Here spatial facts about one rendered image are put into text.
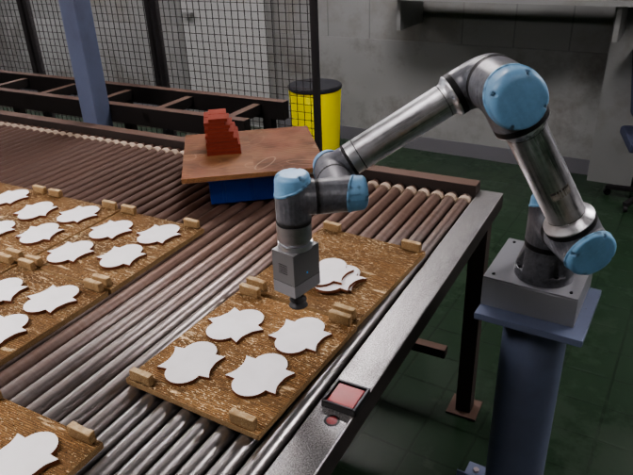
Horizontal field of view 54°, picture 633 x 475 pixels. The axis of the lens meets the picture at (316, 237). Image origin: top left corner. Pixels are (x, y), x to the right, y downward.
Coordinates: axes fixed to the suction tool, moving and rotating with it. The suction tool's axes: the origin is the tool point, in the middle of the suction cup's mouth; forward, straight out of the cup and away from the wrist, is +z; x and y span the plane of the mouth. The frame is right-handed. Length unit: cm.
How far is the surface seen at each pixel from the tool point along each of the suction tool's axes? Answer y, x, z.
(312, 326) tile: -4.1, 0.3, 8.2
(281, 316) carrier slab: -3.7, -9.5, 9.0
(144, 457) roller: 44.2, 0.1, 10.9
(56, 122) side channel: -60, -214, 8
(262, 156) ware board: -64, -74, -1
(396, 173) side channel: -97, -38, 8
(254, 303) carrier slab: -3.7, -18.7, 9.0
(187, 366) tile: 23.7, -11.7, 8.2
